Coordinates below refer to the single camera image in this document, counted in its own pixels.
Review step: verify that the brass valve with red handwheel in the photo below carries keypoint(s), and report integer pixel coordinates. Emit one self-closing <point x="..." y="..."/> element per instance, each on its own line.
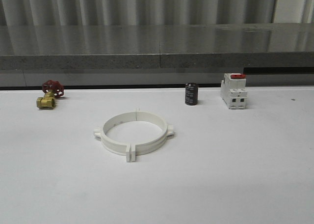
<point x="52" y="90"/>

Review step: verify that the black cylindrical capacitor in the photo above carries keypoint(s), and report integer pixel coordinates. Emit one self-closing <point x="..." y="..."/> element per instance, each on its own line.
<point x="191" y="94"/>

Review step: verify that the white circuit breaker red switch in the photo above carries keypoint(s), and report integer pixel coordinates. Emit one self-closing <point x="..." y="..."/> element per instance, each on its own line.
<point x="233" y="90"/>

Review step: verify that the grey stone counter ledge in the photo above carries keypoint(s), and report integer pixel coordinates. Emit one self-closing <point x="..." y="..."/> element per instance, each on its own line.
<point x="214" y="47"/>

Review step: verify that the white half-ring pipe clamp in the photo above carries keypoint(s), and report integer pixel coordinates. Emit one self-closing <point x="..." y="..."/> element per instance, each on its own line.
<point x="120" y="148"/>

